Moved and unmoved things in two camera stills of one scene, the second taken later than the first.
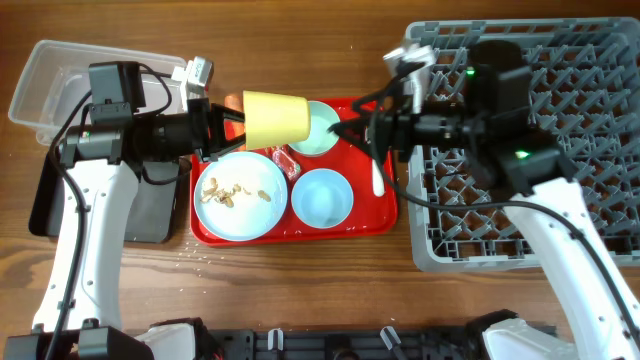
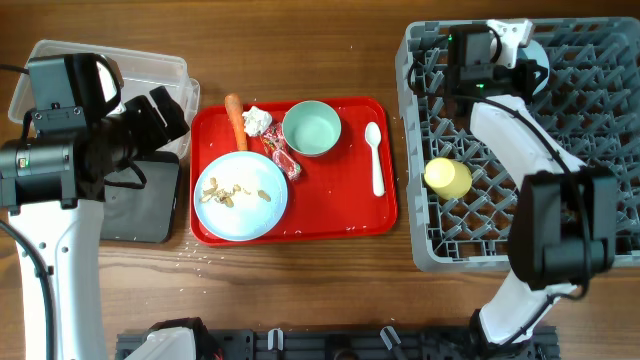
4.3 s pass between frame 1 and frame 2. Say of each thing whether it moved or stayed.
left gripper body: moved
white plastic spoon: stayed
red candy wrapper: stayed
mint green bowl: stayed
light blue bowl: moved
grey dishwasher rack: stayed
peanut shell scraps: stayed
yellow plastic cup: moved
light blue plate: stayed
